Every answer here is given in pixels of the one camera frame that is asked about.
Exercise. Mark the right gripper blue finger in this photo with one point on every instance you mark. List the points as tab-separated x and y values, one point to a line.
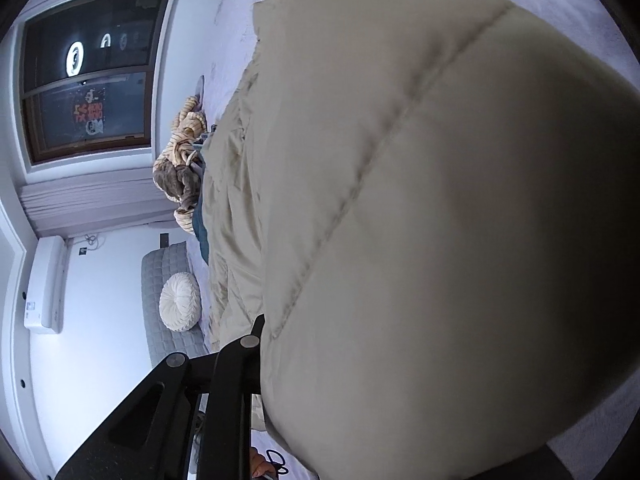
150	434

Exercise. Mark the beige puffer jacket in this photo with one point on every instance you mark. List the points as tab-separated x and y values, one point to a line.
430	219

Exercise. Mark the brown and striped clothes pile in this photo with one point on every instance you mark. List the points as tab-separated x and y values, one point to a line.
176	171

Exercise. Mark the person's right hand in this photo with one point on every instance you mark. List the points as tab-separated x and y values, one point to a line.
260	466

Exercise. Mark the grey quilted headboard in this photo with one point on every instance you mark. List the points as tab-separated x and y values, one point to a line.
156	267

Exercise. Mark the round white pleated cushion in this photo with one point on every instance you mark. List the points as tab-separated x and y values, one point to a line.
180	302

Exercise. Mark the white air conditioner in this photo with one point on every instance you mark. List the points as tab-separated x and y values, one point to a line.
43	303

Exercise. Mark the folded blue jeans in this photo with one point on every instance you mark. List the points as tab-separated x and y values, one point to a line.
200	231

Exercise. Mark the grey curtain left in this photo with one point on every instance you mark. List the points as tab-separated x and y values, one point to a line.
95	203

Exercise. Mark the dark framed window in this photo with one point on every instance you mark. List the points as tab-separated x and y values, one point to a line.
87	77

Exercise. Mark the lavender plush bed blanket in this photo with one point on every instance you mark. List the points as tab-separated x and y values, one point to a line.
260	25

